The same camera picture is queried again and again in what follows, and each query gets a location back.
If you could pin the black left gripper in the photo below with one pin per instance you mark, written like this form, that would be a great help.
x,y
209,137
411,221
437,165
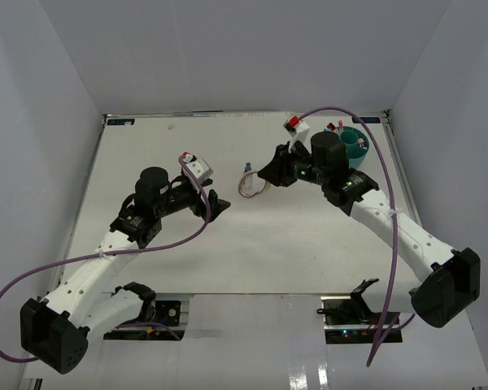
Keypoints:
x,y
199,208

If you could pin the small blue-capped spray bottle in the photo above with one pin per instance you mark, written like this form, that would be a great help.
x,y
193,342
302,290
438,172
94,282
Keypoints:
x,y
247,183

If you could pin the left blue table label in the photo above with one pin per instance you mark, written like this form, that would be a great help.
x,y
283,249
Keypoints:
x,y
120,122

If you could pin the beige masking tape roll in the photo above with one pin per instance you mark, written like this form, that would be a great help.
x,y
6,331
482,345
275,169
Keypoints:
x,y
260,186

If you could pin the blue table label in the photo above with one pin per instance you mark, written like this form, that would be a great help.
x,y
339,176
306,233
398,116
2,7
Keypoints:
x,y
366,120
120,122

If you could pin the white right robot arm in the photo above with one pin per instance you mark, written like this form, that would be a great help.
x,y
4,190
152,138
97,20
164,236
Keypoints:
x,y
449,278

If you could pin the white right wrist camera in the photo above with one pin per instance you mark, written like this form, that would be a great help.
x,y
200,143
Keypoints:
x,y
298,130

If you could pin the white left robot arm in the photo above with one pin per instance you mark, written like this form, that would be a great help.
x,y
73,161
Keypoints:
x,y
58,328

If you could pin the teal round divided organizer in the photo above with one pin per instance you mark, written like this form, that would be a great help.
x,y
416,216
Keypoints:
x,y
350,137

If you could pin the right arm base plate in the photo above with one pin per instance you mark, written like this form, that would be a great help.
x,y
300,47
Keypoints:
x,y
345,323

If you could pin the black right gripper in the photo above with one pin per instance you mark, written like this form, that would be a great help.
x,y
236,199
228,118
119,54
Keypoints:
x,y
277,171

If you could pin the right blue table label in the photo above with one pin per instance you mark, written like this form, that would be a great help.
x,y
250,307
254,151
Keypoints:
x,y
366,120

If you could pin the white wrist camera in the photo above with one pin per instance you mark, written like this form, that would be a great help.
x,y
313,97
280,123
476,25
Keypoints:
x,y
298,130
195,169

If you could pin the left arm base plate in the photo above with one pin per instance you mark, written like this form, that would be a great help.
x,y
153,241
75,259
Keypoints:
x,y
168,324

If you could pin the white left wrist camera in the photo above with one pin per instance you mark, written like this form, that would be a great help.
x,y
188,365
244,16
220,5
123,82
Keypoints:
x,y
195,169

